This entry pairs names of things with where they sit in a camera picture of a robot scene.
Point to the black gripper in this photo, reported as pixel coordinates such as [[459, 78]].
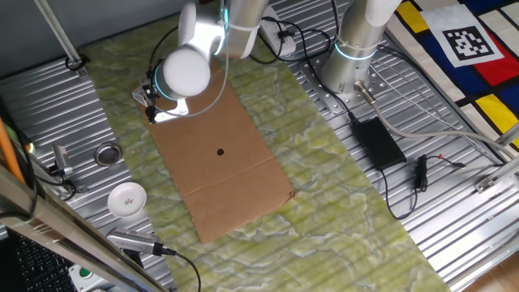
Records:
[[151, 89]]

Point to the small silver camera on mount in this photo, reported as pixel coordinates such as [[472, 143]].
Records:
[[61, 156]]

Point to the green marble pattern mat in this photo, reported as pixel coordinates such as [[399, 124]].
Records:
[[324, 203]]

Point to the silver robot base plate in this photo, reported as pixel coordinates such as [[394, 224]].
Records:
[[330, 103]]

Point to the aluminium profile pole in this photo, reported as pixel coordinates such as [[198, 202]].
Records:
[[57, 30]]

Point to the steel bowl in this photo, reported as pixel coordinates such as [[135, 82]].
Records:
[[108, 154]]

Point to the silver ribbed camera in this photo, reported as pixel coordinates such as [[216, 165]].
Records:
[[129, 241]]

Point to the white power strip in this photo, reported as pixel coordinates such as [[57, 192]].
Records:
[[286, 48]]

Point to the black keyboard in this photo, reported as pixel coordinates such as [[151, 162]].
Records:
[[40, 271]]

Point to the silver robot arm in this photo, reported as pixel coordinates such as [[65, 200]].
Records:
[[186, 73]]

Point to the orange pole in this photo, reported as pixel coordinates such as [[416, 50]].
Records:
[[8, 154]]

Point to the brown cardboard sheet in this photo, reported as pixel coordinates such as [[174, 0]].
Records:
[[211, 134]]

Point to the aluminium frame beam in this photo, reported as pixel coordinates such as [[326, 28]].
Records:
[[61, 231]]

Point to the white floral porcelain dish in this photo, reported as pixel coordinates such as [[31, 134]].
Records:
[[127, 200]]

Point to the colourful block pattern cloth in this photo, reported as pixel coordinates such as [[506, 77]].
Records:
[[458, 79]]

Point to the white fiducial tag paper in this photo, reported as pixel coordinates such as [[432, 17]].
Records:
[[442, 20]]

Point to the black power adapter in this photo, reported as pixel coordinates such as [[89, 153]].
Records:
[[379, 144]]

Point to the black bundled adapter lead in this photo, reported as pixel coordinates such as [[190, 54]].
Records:
[[421, 174]]

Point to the grey box green button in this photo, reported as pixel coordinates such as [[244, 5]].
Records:
[[85, 280]]

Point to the aluminium corner bracket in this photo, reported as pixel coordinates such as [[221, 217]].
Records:
[[496, 176]]

